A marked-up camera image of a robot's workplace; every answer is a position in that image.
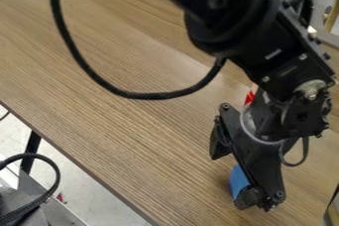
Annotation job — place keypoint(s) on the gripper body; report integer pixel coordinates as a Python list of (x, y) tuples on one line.
[(260, 157)]

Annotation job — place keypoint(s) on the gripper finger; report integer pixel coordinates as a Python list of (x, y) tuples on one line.
[(248, 199), (219, 145)]

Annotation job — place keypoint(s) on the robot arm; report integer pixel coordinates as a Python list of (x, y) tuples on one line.
[(247, 22)]

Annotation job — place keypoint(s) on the blue cube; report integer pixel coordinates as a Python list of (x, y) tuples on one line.
[(238, 180)]

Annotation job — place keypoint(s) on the red cuboid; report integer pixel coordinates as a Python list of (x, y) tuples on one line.
[(249, 99)]

